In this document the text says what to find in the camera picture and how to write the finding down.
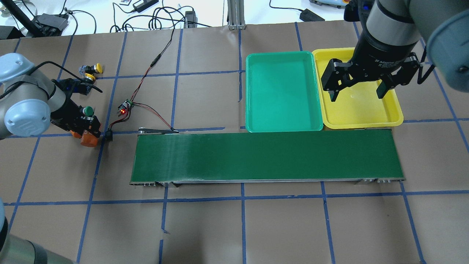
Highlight aluminium frame post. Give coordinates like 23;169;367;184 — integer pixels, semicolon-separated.
227;0;246;31

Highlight small motor controller board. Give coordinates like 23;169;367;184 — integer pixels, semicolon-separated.
118;99;134;116

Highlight green push button switch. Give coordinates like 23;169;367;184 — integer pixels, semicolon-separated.
80;106;95;117

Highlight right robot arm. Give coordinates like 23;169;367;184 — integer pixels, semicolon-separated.
321;0;469;102

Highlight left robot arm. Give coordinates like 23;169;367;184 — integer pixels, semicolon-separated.
0;52;102;140

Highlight yellow plastic tray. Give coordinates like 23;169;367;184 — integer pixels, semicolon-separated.
312;47;404;130

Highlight yellow push button switch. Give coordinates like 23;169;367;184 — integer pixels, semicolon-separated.
81;73;96;84
79;63;103;75

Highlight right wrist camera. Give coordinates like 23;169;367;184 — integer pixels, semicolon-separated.
344;0;375;22

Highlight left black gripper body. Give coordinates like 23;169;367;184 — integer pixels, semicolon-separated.
51;99;101;137

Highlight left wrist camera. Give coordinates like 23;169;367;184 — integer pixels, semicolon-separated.
52;78;96;96

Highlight black inline connector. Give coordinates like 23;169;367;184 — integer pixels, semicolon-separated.
104;130;113;142

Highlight red black wire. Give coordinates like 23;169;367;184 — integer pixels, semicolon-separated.
108;9;187;134

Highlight black power adapter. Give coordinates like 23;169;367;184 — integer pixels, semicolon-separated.
299;9;325;22

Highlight orange cylinder with 4680 print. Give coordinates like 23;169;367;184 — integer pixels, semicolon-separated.
80;130;99;147

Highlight plain orange cylinder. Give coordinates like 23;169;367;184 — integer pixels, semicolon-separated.
70;131;82;139

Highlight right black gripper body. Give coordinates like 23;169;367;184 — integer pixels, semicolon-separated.
321;37;419;92

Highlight green conveyor belt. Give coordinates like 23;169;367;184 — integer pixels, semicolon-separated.
129;129;405;186

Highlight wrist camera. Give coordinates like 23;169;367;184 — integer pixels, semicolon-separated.
344;0;375;22
52;78;96;96

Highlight green plastic tray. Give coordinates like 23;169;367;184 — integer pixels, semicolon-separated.
245;51;324;133

